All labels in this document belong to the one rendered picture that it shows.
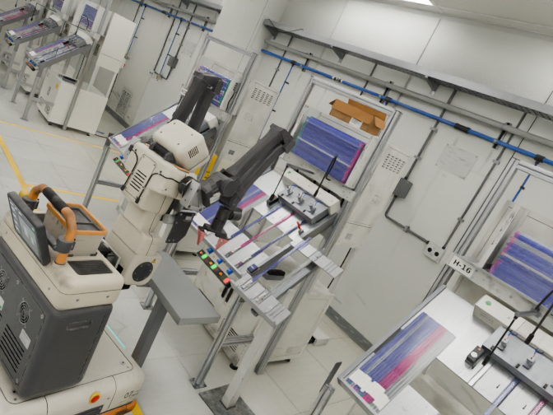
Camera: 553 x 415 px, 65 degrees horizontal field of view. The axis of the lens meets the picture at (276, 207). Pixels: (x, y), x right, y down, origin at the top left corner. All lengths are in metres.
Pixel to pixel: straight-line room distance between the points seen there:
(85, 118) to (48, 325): 5.25
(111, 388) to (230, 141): 2.31
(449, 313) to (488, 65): 2.50
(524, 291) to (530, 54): 2.39
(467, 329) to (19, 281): 1.87
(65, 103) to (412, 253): 4.88
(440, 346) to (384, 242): 2.13
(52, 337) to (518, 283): 1.87
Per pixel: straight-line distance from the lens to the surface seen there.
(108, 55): 6.64
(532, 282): 2.15
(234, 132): 3.77
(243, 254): 2.53
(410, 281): 4.00
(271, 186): 2.94
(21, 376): 1.91
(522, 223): 2.37
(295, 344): 3.23
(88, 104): 6.73
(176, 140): 1.86
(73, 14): 8.03
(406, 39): 4.65
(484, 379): 2.09
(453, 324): 2.20
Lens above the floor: 1.65
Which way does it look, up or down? 13 degrees down
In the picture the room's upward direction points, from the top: 27 degrees clockwise
